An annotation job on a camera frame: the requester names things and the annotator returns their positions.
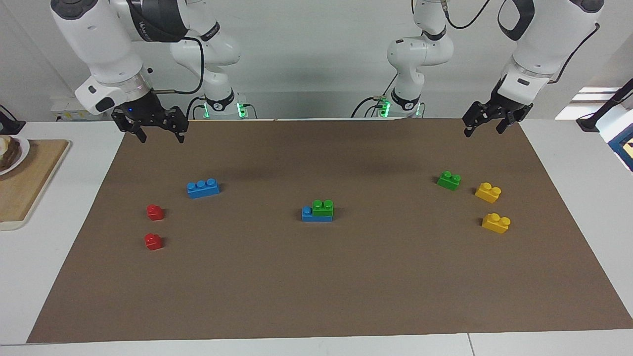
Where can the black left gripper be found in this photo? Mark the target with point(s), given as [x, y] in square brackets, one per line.
[512, 106]

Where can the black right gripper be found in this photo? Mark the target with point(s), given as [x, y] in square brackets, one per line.
[146, 112]

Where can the blue three-stud block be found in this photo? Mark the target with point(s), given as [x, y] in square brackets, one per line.
[307, 215]
[203, 189]

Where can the green two-stud block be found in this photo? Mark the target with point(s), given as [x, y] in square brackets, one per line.
[323, 208]
[448, 181]

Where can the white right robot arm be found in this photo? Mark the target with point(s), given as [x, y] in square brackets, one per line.
[99, 39]

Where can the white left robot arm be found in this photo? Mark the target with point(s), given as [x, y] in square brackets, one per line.
[544, 44]

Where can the yellow two-stud block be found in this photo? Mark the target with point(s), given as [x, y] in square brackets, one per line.
[495, 224]
[487, 193]

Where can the red one-stud block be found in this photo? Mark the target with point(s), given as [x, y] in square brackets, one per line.
[155, 213]
[153, 242]

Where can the white power strip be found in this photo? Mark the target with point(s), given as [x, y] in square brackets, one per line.
[64, 108]

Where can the blue framed panel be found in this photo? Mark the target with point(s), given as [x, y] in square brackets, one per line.
[620, 146]

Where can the white plate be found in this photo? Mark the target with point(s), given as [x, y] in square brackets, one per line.
[23, 151]

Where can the wooden cutting board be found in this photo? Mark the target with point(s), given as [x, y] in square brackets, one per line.
[24, 193]

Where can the brown food on plate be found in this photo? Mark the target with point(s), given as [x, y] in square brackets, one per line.
[9, 152]

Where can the brown table mat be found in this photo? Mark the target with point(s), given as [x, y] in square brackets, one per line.
[316, 282]

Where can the black clamp mount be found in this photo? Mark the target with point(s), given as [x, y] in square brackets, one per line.
[12, 126]

